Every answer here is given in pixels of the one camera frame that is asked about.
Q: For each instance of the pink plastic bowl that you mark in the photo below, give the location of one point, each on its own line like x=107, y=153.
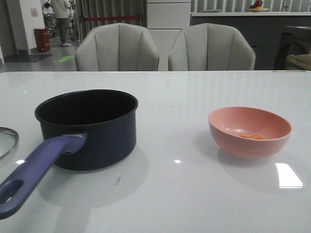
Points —
x=228, y=123

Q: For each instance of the orange ham slices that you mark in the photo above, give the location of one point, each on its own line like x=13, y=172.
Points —
x=253, y=136

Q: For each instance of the glass lid blue knob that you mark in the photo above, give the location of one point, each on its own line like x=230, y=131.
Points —
x=8, y=141

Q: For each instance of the left grey upholstered chair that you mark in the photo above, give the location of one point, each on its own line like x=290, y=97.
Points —
x=117, y=47

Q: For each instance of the grey upholstered chair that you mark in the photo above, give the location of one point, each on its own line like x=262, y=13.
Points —
x=210, y=47
x=117, y=47

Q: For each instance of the right grey upholstered chair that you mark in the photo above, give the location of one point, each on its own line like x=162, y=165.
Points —
x=210, y=47

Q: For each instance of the white cabinet block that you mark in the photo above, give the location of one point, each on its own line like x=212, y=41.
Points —
x=168, y=14

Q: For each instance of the red barrier tape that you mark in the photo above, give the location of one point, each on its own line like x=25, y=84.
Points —
x=136, y=17

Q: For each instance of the dark grey counter cabinet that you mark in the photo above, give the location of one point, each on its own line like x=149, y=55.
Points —
x=262, y=30

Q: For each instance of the red trash bin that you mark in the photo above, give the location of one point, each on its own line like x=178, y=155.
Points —
x=42, y=39

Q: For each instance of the standing person in background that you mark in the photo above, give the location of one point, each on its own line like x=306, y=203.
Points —
x=60, y=9

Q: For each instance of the fruit plate on counter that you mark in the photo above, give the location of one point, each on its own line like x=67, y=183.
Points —
x=256, y=6

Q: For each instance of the dark blue saucepan purple handle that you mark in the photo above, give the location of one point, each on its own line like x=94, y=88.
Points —
x=82, y=131

